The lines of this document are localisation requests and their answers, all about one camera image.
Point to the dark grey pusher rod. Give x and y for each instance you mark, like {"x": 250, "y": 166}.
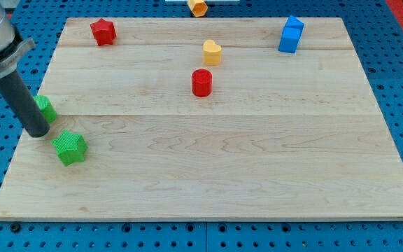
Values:
{"x": 21, "y": 101}

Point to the green cylinder block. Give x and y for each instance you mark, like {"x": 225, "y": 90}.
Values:
{"x": 46, "y": 107}

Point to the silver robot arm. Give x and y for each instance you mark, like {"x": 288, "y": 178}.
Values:
{"x": 12, "y": 45}

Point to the green star block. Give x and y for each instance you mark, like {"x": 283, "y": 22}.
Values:
{"x": 70, "y": 147}

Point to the red star block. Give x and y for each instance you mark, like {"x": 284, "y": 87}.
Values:
{"x": 103, "y": 32}

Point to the wooden board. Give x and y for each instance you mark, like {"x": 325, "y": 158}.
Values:
{"x": 282, "y": 137}

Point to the red cylinder block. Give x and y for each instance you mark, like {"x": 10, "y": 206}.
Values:
{"x": 201, "y": 82}

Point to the yellow heart block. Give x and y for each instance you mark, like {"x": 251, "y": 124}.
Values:
{"x": 212, "y": 53}

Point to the yellow hexagon block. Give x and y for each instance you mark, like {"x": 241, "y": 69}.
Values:
{"x": 197, "y": 7}

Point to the blue cube block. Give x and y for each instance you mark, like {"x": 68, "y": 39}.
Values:
{"x": 289, "y": 40}

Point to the blue pentagon block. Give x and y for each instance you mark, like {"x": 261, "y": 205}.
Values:
{"x": 295, "y": 23}

